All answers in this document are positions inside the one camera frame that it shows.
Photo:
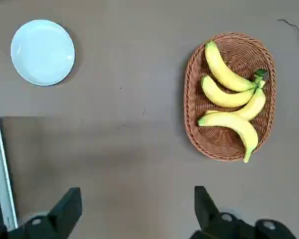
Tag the longest yellow bunch banana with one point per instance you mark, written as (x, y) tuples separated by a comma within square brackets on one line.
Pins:
[(221, 69)]

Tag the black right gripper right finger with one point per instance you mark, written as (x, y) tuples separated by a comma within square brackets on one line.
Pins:
[(209, 219)]

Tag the pale grey-blue round plate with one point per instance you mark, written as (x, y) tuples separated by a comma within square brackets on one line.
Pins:
[(42, 52)]

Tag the brown woven oval basket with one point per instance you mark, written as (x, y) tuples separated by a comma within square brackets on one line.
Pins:
[(239, 52)]

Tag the white toaster oven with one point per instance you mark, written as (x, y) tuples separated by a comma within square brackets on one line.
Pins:
[(2, 174)]

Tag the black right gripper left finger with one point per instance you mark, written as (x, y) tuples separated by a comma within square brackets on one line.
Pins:
[(62, 214)]

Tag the single loose yellow banana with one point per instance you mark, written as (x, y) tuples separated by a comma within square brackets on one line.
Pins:
[(236, 122)]

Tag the short yellow bunch banana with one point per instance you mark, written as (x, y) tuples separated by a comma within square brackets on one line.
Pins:
[(254, 107)]

